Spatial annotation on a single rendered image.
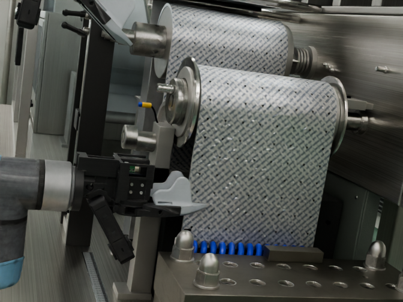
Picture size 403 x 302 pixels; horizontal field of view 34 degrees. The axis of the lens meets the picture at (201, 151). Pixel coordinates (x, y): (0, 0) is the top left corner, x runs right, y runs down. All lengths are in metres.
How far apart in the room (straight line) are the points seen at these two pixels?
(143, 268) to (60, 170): 0.27
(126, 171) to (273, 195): 0.26
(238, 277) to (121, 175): 0.23
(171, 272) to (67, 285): 0.30
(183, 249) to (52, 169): 0.22
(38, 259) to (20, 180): 0.37
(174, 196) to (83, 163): 0.15
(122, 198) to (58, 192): 0.09
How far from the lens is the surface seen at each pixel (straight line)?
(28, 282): 1.20
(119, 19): 1.00
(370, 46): 1.22
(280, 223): 1.11
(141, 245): 1.13
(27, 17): 0.99
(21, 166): 0.97
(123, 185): 0.98
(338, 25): 1.33
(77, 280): 1.22
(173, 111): 1.04
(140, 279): 1.16
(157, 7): 1.41
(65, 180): 0.97
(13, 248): 1.00
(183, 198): 1.02
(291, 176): 1.09
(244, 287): 0.93
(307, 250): 1.08
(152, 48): 1.28
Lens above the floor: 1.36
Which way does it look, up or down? 10 degrees down
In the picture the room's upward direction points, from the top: 8 degrees clockwise
